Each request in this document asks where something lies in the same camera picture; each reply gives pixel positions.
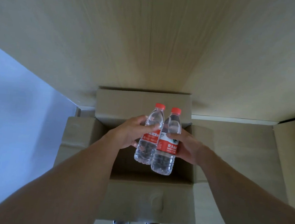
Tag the person's left hand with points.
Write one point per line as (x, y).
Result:
(128, 134)

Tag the person's right hand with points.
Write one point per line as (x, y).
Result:
(189, 147)

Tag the red-cap water bottle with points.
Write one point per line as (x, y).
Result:
(145, 151)
(164, 163)

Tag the brown cardboard box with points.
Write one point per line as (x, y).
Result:
(143, 102)

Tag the person's left forearm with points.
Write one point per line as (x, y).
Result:
(47, 187)

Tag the person's right forearm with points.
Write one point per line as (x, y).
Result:
(250, 200)

